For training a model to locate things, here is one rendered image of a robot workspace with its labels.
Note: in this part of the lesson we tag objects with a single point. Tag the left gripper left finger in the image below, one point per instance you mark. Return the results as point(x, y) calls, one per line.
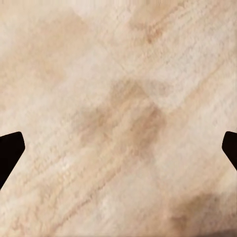
point(12, 147)

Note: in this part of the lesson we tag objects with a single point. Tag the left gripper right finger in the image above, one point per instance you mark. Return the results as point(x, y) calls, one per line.
point(229, 146)

